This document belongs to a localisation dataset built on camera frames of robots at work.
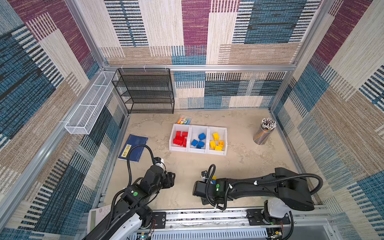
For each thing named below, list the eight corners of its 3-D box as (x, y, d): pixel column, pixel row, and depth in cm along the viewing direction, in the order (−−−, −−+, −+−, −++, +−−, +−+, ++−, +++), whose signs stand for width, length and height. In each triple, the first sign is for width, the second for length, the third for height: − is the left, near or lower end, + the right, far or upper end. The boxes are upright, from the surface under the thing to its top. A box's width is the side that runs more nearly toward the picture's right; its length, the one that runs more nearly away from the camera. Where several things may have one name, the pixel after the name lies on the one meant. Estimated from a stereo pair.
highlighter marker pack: (177, 124, 115) (177, 122, 113) (178, 117, 119) (177, 115, 117) (191, 124, 115) (191, 122, 113) (191, 117, 119) (191, 115, 117)
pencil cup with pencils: (254, 144, 102) (264, 127, 88) (252, 135, 107) (260, 117, 93) (266, 144, 102) (278, 127, 88) (263, 135, 107) (273, 117, 93)
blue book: (118, 159, 97) (117, 157, 95) (130, 136, 108) (129, 134, 106) (138, 162, 96) (137, 160, 94) (148, 138, 107) (147, 136, 105)
